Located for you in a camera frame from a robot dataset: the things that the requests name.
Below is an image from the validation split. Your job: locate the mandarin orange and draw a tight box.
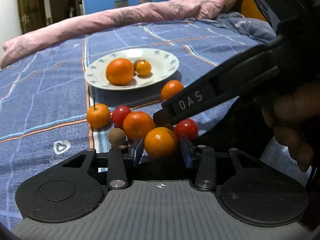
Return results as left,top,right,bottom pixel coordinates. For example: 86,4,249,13
144,127,177,159
160,80,184,101
123,111,155,140

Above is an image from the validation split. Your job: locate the large orange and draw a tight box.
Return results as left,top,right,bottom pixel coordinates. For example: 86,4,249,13
105,58,135,86

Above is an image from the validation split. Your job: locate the small mandarin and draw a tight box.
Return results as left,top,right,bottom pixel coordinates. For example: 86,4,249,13
136,60,151,76

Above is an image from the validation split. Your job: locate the person's right hand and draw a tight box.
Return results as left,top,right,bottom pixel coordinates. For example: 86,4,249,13
262,85,319,172

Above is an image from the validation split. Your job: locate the red cherry tomato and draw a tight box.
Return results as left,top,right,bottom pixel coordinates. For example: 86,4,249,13
111,105,131,128
174,119,199,140

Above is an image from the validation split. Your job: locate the grey blue blanket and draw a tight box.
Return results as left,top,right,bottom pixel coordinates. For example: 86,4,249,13
213,12,276,43

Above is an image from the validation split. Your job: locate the mandarin with stem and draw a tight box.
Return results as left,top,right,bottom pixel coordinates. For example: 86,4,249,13
86,97,111,129

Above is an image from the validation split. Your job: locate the wooden headboard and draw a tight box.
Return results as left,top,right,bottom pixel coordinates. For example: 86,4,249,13
238,0,267,22

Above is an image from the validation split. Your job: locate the white floral plate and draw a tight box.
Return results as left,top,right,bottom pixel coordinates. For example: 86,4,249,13
84,48,180,91

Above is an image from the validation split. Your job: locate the blue plaid bedsheet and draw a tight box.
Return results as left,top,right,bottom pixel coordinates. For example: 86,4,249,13
1,19,262,229

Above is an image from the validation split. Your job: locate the pink rolled duvet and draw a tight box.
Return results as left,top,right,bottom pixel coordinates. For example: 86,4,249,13
1,0,226,68

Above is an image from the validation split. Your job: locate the brown wooden door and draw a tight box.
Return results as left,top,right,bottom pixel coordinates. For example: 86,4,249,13
18,0,46,34

